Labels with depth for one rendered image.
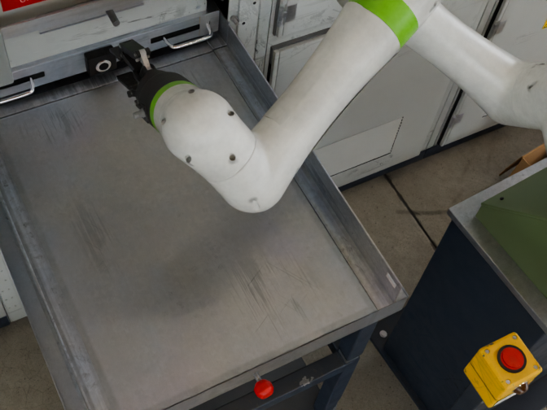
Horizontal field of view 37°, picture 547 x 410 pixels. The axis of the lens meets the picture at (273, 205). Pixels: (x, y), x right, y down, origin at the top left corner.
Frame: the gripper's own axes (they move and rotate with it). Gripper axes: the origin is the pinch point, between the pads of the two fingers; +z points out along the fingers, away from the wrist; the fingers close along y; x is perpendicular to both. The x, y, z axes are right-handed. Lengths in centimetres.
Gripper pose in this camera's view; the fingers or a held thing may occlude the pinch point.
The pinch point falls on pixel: (125, 66)
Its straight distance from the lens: 149.9
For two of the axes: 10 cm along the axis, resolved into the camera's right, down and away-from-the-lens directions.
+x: 8.8, -3.5, 3.2
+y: 1.5, 8.5, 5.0
